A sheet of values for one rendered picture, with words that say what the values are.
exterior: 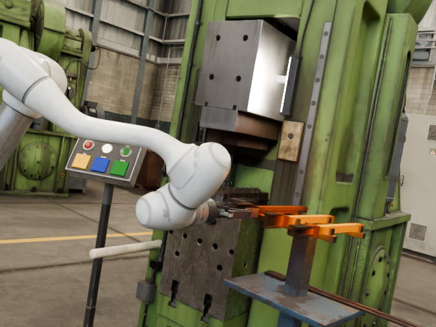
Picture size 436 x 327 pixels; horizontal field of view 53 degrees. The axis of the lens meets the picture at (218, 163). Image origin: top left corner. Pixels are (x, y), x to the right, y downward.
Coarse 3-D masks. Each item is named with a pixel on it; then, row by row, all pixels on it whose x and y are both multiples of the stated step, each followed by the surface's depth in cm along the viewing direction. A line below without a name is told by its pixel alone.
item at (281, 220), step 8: (272, 216) 133; (280, 216) 136; (288, 216) 136; (296, 216) 143; (304, 216) 147; (312, 216) 150; (320, 216) 153; (328, 216) 157; (264, 224) 132; (272, 224) 134; (280, 224) 137; (288, 224) 137
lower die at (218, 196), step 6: (216, 192) 197; (222, 192) 197; (246, 192) 214; (252, 192) 219; (264, 192) 229; (210, 198) 199; (216, 198) 197; (222, 198) 195; (264, 198) 227; (258, 204) 223; (264, 204) 228
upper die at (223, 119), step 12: (204, 108) 204; (216, 108) 200; (204, 120) 203; (216, 120) 200; (228, 120) 196; (240, 120) 196; (252, 120) 205; (264, 120) 213; (240, 132) 198; (252, 132) 206; (264, 132) 215; (276, 132) 226
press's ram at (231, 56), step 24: (216, 24) 202; (240, 24) 195; (264, 24) 190; (216, 48) 202; (240, 48) 194; (264, 48) 193; (288, 48) 211; (216, 72) 201; (240, 72) 193; (264, 72) 196; (216, 96) 200; (240, 96) 193; (264, 96) 200
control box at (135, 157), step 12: (96, 144) 219; (108, 144) 218; (72, 156) 217; (96, 156) 216; (108, 156) 215; (120, 156) 215; (132, 156) 214; (144, 156) 222; (72, 168) 213; (108, 168) 212; (132, 168) 211; (96, 180) 218; (108, 180) 214; (120, 180) 210; (132, 180) 212
